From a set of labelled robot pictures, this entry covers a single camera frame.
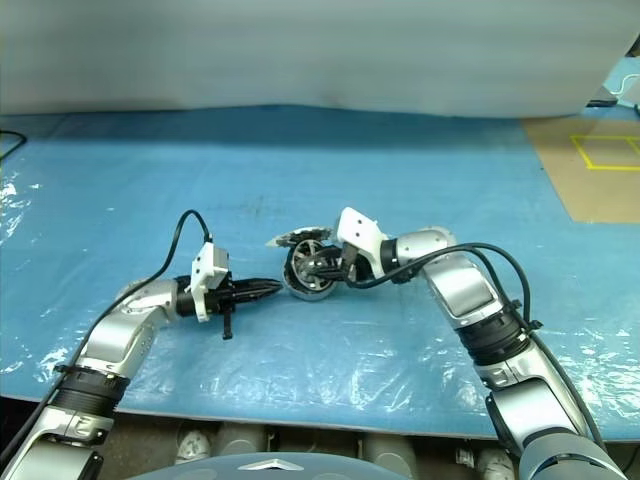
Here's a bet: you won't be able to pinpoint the silver motor cover plate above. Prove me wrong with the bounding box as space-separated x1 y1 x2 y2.
272 225 336 250

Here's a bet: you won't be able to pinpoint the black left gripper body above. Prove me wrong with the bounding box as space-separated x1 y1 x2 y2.
204 284 237 342

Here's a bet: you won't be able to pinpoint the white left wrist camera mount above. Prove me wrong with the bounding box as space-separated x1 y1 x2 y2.
188 242 231 324

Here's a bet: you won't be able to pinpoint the grey rounded cylinder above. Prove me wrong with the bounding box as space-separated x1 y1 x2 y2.
362 432 419 476
214 420 269 456

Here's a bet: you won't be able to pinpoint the grey robot torso top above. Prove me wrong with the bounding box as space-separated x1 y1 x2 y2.
164 452 421 480

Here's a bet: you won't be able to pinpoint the white squiggly cable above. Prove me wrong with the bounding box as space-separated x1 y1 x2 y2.
614 73 640 97

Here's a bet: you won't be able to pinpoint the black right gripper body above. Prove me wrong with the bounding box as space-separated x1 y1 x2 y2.
338 242 370 287

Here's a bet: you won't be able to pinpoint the thin black cable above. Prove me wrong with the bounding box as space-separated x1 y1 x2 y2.
0 128 26 164

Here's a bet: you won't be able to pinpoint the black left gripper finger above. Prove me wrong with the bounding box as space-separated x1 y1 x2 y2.
231 276 281 293
231 289 277 305

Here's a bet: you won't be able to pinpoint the silver motor housing copper windings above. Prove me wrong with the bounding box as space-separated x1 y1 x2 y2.
281 238 347 303

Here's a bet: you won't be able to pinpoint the clear plastic film sheet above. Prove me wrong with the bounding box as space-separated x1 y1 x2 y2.
0 164 640 431

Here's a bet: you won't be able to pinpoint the brown cardboard sheet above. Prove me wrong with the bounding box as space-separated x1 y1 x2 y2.
522 115 640 222

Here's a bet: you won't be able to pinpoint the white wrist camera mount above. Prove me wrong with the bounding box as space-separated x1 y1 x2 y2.
333 206 389 279
188 242 231 324

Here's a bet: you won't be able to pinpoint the white perforated rounded shape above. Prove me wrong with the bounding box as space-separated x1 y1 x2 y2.
175 427 214 464
474 447 516 480

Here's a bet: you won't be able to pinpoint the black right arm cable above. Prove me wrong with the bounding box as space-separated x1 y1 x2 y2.
344 242 609 451

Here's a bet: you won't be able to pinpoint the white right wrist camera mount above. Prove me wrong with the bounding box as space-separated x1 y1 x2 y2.
333 206 389 279

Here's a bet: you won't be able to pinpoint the white foam sheet backdrop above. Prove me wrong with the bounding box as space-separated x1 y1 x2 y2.
0 0 640 120

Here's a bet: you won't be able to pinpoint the blue table mat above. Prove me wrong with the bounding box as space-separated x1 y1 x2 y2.
0 102 640 441

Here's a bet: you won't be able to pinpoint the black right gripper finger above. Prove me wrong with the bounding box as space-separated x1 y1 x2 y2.
306 251 347 267
301 266 352 283

